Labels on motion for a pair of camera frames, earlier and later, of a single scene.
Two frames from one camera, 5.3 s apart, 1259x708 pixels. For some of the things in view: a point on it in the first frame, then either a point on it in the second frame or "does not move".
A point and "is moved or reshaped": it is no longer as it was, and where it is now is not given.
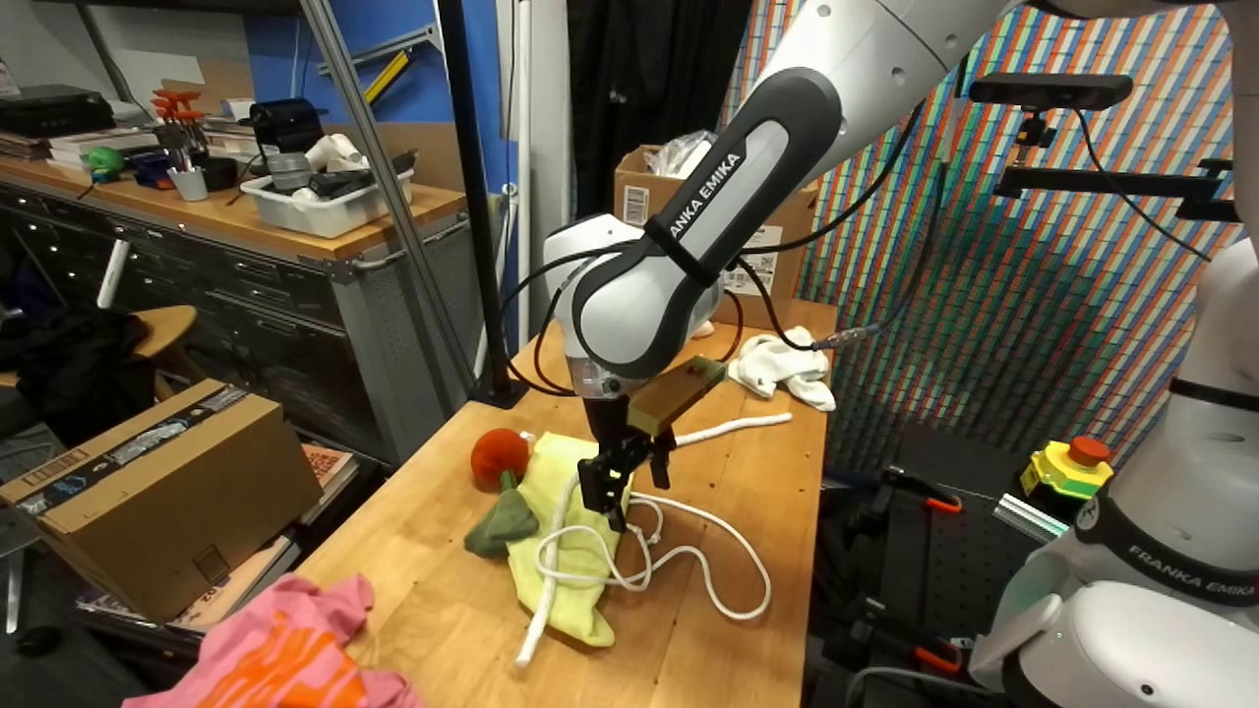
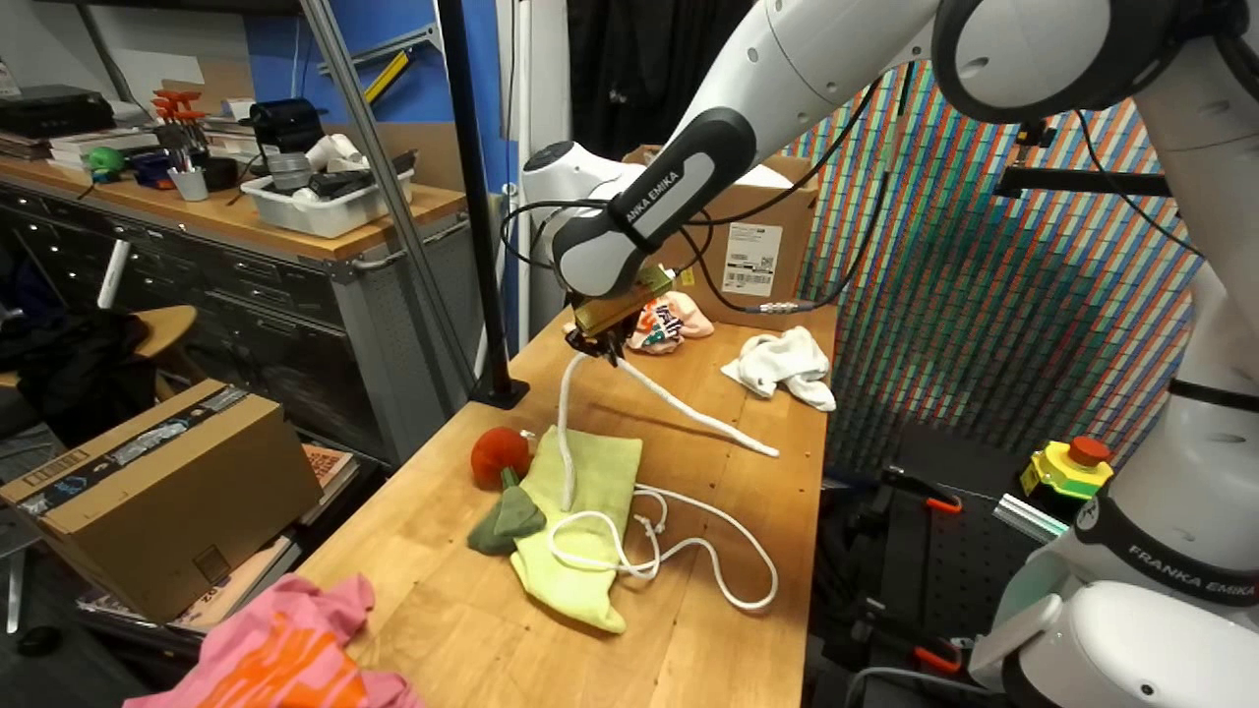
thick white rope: x=537 y=607 is moved or reshaped
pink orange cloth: x=291 y=641 does not move
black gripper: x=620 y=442 to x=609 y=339
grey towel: x=790 y=359 does not move
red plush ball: x=495 y=455 does not move
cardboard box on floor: x=178 y=506 does not move
